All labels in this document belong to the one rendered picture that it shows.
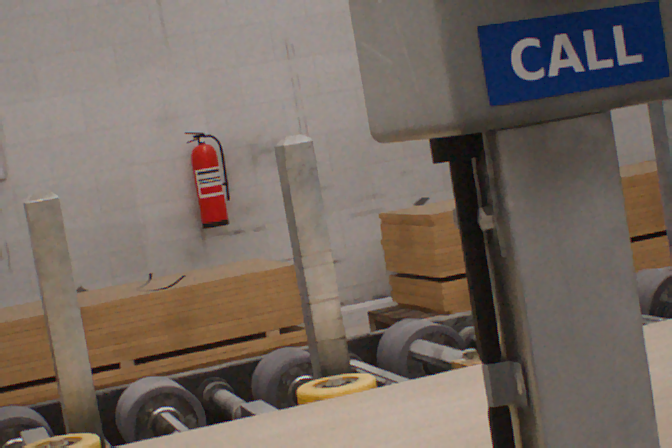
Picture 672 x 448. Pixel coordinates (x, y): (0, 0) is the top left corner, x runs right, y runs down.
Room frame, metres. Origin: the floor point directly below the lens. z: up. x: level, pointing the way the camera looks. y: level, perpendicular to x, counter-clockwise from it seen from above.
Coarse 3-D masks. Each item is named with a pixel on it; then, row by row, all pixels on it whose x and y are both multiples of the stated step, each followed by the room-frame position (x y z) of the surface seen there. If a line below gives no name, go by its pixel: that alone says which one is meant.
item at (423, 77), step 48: (384, 0) 0.37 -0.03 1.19; (432, 0) 0.34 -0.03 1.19; (480, 0) 0.34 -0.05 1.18; (528, 0) 0.34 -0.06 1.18; (576, 0) 0.34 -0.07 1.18; (624, 0) 0.35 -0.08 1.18; (384, 48) 0.37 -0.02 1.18; (432, 48) 0.34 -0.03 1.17; (480, 48) 0.34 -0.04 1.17; (384, 96) 0.38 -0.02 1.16; (432, 96) 0.35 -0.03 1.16; (480, 96) 0.34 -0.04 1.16; (576, 96) 0.34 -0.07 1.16; (624, 96) 0.35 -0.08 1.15; (432, 144) 0.37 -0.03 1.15
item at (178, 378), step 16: (432, 320) 2.07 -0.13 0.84; (448, 320) 2.07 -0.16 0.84; (464, 320) 2.08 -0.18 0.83; (352, 336) 2.04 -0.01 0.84; (368, 336) 2.04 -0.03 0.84; (368, 352) 2.03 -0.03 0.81; (208, 368) 1.97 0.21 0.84; (224, 368) 1.97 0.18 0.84; (240, 368) 1.98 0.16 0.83; (128, 384) 1.94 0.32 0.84; (192, 384) 1.96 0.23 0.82; (240, 384) 1.98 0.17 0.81; (112, 400) 1.92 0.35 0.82; (48, 416) 1.89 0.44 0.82; (112, 416) 1.92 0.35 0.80; (208, 416) 1.96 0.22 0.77; (224, 416) 1.97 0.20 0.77; (112, 432) 1.92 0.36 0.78
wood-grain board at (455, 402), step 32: (416, 384) 1.29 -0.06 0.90; (448, 384) 1.26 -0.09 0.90; (480, 384) 1.24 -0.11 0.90; (256, 416) 1.27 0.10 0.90; (288, 416) 1.24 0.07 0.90; (320, 416) 1.22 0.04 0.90; (352, 416) 1.20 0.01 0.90; (384, 416) 1.17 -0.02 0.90; (416, 416) 1.15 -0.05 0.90; (448, 416) 1.13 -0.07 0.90; (480, 416) 1.11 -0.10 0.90
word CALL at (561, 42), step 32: (480, 32) 0.34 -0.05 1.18; (512, 32) 0.34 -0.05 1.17; (544, 32) 0.34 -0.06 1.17; (576, 32) 0.34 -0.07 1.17; (608, 32) 0.35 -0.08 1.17; (640, 32) 0.35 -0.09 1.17; (512, 64) 0.34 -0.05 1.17; (544, 64) 0.34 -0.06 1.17; (576, 64) 0.34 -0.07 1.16; (608, 64) 0.35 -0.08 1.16; (640, 64) 0.35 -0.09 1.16; (512, 96) 0.34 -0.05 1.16; (544, 96) 0.34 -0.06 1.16
